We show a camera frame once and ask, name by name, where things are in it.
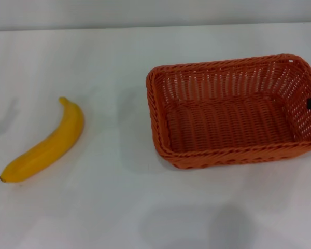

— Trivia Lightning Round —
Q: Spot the orange woven plastic basket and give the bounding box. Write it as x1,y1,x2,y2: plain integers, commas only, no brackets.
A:
145,53,311,170

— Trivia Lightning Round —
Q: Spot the yellow banana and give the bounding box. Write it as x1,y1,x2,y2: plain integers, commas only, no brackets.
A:
0,96,85,183

